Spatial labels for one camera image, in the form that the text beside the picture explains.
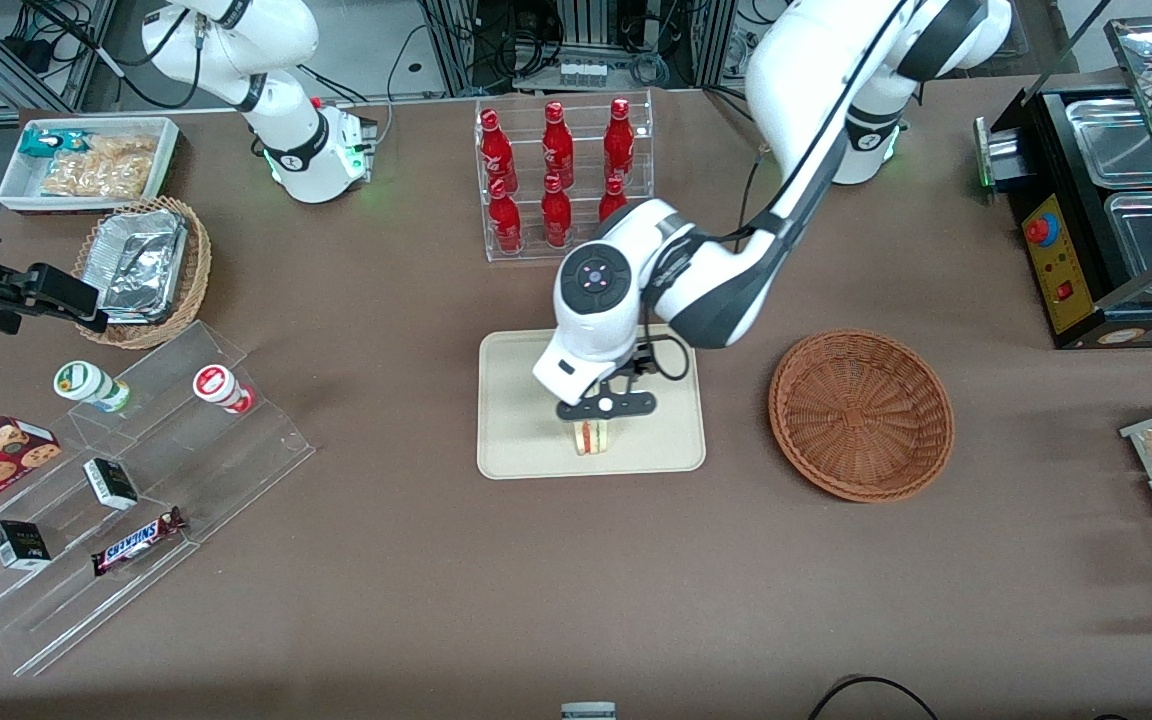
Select triangular sandwich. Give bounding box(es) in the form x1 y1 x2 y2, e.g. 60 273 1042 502
566 419 620 459

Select beige rectangular tray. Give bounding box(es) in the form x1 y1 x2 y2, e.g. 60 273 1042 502
476 322 708 482

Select light oval wicker basket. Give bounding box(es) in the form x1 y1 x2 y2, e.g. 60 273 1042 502
72 195 214 351

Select brown round wicker basket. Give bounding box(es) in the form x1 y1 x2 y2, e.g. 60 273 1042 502
768 328 957 504

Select white rectangular snack bin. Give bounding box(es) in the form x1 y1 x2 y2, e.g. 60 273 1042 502
0 115 181 215

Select aluminium foil containers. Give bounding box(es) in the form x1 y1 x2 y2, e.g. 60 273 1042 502
94 207 190 324

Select green-lidded cup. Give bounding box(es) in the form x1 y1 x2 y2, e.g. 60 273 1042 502
52 359 133 414

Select clear acrylic bottle rack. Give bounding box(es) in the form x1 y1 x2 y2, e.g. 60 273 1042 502
473 89 656 264

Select teal snack packet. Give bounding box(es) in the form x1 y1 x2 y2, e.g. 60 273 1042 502
18 127 94 161

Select clear bag of chips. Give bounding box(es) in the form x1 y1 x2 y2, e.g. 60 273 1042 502
40 134 160 200

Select red cola bottle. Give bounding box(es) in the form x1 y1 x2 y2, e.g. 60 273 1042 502
487 177 526 255
541 100 576 190
602 97 637 187
597 175 631 225
478 108 520 194
539 173 575 250

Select red-lidded cup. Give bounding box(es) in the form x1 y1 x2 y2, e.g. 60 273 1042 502
191 363 256 416

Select small black box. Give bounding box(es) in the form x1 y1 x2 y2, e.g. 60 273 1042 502
82 457 141 512
0 519 54 572

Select clear acrylic step display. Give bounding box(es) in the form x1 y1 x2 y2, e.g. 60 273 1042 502
0 319 318 680

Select snickers bar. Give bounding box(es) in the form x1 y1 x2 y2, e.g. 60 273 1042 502
90 505 188 578

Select white power strip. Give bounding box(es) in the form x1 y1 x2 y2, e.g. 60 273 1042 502
558 58 609 93

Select black food warmer appliance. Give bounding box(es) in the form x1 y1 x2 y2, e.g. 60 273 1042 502
972 15 1152 350

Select grey round-ended left wrist camera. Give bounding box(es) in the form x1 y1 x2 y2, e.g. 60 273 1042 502
554 390 660 422

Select aluminium frame rack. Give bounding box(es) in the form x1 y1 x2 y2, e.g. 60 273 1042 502
414 0 739 97

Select black table cable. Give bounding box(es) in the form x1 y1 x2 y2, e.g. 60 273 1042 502
804 675 943 720

